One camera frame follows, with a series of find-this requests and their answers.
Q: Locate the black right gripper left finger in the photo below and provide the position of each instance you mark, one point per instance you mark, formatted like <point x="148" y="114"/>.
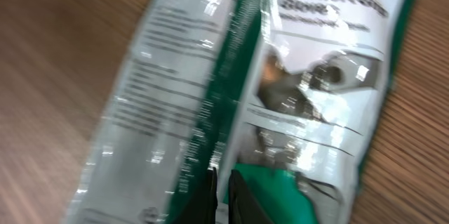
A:
<point x="201" y="207"/>

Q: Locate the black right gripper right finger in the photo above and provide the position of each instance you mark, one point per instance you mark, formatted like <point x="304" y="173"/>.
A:
<point x="243" y="206"/>

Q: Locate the green glove package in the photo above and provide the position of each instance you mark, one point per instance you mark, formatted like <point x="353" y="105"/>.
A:
<point x="287" y="92"/>

